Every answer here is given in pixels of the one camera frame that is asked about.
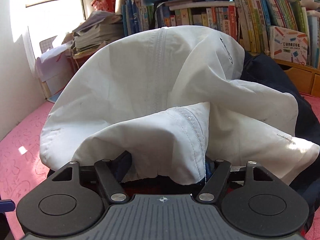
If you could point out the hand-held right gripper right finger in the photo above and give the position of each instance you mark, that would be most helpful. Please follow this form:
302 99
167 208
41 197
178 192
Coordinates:
220 171

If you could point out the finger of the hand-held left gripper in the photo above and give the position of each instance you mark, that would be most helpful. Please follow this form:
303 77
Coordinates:
5 205

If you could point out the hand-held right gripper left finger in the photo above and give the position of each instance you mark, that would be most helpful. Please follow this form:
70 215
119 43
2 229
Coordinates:
105 171

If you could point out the white navy red jacket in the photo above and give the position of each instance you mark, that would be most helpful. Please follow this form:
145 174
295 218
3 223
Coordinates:
130 85

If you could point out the pink patterned mat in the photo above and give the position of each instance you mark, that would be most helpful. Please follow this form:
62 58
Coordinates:
22 135

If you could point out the light blue paper sheet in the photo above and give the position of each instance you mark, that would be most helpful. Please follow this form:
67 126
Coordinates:
52 99

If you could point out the white cardboard box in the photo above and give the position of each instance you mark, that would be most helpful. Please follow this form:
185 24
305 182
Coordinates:
53 75

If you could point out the wooden drawer organizer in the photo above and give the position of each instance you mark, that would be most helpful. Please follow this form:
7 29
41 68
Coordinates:
302 76

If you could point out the stack of papers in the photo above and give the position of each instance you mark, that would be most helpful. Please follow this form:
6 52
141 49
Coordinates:
100 33

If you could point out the white printed box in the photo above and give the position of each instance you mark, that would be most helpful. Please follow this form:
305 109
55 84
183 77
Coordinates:
287 43

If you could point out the row of colourful books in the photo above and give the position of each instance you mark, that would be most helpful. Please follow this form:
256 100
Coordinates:
225 17

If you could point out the window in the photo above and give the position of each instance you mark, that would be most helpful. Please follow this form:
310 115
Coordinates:
52 22

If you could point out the red plastic basket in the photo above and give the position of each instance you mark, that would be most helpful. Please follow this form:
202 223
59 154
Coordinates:
106 1

